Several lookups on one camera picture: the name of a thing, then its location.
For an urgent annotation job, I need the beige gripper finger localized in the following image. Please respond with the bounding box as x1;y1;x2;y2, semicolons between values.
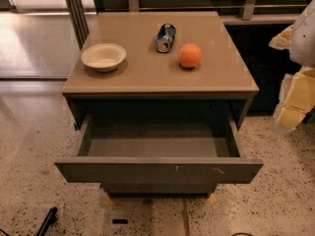
269;25;292;50

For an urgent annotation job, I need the grey top drawer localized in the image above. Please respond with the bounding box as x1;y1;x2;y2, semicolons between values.
55;117;263;188

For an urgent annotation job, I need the grey drawer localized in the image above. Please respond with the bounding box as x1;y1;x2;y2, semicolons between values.
55;117;263;188
101;182;217;196

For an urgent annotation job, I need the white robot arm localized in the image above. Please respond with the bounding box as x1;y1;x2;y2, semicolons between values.
269;0;315;134

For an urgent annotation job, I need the grey drawer cabinet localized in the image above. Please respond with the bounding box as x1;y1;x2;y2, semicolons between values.
62;11;260;197

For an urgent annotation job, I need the grey bottom drawer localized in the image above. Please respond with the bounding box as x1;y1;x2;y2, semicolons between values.
101;182;217;196

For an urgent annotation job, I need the orange fruit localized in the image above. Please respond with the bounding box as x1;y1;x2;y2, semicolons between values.
178;43;202;68

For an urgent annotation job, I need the blue crushed soda can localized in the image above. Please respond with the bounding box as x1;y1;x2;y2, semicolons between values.
156;24;176;53

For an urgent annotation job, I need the white paper bowl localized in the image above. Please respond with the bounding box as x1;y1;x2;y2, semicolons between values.
81;43;127;72

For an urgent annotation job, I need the black rod on floor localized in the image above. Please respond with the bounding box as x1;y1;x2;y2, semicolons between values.
35;206;57;236

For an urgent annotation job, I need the metal railing frame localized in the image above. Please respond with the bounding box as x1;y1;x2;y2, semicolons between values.
93;0;312;46

